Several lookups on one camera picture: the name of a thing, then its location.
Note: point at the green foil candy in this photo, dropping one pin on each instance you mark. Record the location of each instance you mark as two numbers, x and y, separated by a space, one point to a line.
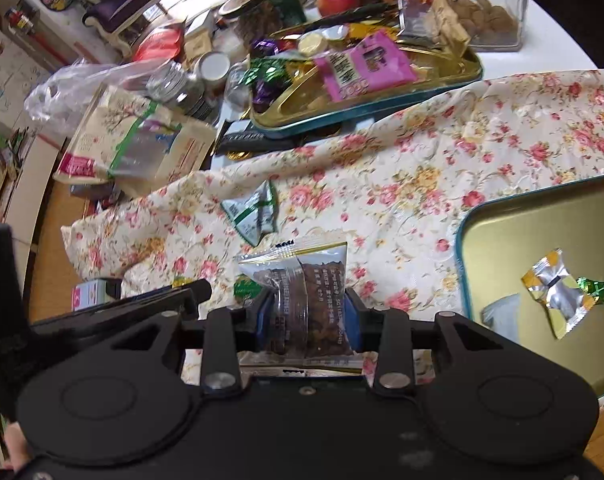
599 287

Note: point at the floral tablecloth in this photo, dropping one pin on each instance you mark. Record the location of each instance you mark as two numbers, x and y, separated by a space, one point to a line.
406 170

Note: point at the large beige snack bag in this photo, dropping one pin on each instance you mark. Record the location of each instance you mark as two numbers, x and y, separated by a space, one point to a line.
137 145

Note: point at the jar of nuts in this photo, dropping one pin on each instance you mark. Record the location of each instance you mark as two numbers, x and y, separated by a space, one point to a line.
252 17

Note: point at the silver yellow candy wrapper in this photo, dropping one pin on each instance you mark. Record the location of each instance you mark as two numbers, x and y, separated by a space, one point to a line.
556 292

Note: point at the small glass jar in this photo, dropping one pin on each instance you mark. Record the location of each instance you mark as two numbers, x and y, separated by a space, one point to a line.
177 87

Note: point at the grey white snack packet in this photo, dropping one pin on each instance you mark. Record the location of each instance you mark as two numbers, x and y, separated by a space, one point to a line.
501 312

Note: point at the beige snack packet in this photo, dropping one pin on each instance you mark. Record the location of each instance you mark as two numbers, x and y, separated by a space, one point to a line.
449 22

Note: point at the black sofa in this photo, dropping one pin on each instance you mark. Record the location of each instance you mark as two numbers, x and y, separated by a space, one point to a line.
581 5

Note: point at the lying glass jar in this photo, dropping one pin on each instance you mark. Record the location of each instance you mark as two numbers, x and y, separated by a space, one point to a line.
237 87

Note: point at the clear plastic bag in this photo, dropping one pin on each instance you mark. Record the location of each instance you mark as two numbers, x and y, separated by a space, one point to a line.
82 90

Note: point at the cookie packet with green label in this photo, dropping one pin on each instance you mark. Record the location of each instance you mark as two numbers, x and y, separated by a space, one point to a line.
243 287

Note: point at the pile of foil candies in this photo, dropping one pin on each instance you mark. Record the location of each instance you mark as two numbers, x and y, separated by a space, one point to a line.
272 72

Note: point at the red package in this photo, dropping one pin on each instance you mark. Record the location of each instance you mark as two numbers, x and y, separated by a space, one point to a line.
158 45

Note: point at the green white triangular packet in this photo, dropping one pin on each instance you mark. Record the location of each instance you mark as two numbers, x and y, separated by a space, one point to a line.
252 215

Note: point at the white round lid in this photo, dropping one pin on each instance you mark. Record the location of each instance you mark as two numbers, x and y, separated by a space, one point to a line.
213 67

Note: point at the purple white armchair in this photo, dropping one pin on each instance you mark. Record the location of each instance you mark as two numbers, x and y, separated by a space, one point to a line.
132 5

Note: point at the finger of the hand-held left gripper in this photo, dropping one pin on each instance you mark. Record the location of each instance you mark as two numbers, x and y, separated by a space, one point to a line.
182 297

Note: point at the small cardboard box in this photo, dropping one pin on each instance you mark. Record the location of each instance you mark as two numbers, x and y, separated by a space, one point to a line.
94 295

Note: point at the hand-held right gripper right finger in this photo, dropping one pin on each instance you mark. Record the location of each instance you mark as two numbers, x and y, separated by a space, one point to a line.
354 322

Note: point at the teal gold tin snack tray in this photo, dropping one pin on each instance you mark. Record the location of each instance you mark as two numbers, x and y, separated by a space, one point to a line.
362 107

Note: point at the large glass cookie jar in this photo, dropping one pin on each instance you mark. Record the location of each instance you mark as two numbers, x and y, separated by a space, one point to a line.
486 10

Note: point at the clear packet of brown dates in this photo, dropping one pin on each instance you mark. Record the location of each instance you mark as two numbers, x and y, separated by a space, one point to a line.
312 300

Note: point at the person's left hand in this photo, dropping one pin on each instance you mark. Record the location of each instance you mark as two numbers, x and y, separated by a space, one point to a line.
17 447

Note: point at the white snack packet black print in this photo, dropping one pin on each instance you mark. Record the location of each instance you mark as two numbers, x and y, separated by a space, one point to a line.
302 365

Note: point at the pink snack packet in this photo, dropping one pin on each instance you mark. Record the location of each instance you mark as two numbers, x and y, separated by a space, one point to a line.
366 67

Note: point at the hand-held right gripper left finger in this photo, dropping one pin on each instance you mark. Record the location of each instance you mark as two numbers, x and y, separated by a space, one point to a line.
264 320

